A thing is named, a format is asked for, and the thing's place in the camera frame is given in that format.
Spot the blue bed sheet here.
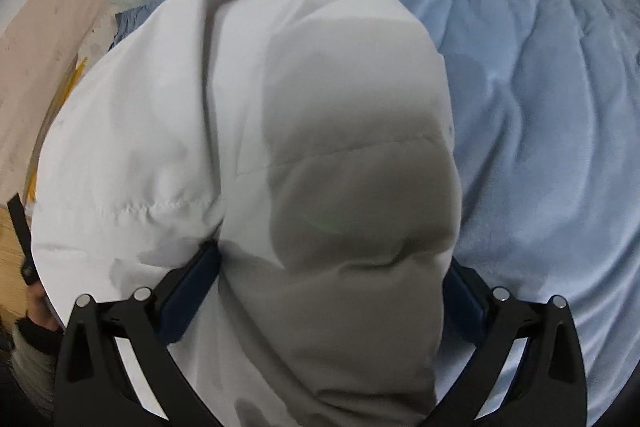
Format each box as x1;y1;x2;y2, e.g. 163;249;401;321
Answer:
107;0;640;427

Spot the light grey puffer jacket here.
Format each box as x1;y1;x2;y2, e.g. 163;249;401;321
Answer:
30;0;463;427

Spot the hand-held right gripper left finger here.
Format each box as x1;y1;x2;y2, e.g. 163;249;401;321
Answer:
52;243;222;427

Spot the pink headboard panel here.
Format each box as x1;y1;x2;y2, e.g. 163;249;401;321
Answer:
0;0;117;204

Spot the person's left hand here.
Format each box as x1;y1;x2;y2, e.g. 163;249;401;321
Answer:
27;283;58;330

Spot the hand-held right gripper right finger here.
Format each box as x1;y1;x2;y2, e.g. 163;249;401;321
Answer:
429;258;589;427

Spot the yellow mattress strip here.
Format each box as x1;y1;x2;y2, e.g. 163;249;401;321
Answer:
25;57;89;208

